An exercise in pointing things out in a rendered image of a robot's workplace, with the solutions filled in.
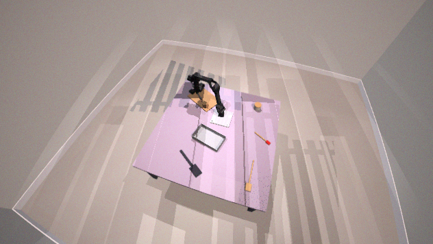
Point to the dark grey spatula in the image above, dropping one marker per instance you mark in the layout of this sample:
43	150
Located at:
194	169

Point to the light wooden board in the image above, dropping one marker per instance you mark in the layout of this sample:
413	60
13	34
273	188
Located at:
208	99

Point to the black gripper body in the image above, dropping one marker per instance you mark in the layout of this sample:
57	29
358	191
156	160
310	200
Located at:
192	91

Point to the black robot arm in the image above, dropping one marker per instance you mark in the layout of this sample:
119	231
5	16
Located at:
196	77

